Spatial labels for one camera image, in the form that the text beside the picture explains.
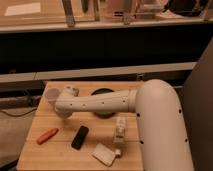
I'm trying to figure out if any white paper sheet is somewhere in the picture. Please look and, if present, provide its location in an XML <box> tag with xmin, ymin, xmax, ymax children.
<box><xmin>5</xmin><ymin>2</ymin><xmax>41</xmax><ymax>16</ymax></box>

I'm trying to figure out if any white tube bottle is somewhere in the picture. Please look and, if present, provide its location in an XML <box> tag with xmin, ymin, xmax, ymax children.
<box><xmin>113</xmin><ymin>117</ymin><xmax>126</xmax><ymax>157</ymax></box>

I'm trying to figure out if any black bag on shelf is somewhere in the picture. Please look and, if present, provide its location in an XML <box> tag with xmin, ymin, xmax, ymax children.
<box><xmin>164</xmin><ymin>0</ymin><xmax>209</xmax><ymax>17</ymax></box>

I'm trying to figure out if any black rectangular sponge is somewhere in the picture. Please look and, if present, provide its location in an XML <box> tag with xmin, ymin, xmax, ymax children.
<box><xmin>71</xmin><ymin>126</ymin><xmax>89</xmax><ymax>150</ymax></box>

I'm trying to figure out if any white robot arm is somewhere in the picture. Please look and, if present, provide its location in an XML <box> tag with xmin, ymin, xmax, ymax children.
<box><xmin>55</xmin><ymin>79</ymin><xmax>195</xmax><ymax>171</ymax></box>

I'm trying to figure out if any white folded cloth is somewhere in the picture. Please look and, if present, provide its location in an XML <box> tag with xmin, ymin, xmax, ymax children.
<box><xmin>92</xmin><ymin>143</ymin><xmax>115</xmax><ymax>166</ymax></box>

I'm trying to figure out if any green bowl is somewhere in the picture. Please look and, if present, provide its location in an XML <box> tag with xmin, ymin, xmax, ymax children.
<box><xmin>91</xmin><ymin>88</ymin><xmax>115</xmax><ymax>119</ymax></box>

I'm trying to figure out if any white paper cup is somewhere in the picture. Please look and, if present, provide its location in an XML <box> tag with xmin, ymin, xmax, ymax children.
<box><xmin>44</xmin><ymin>88</ymin><xmax>60</xmax><ymax>106</ymax></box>

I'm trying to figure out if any black cable on floor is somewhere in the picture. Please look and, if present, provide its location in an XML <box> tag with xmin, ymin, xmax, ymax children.
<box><xmin>0</xmin><ymin>107</ymin><xmax>38</xmax><ymax>118</ymax></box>

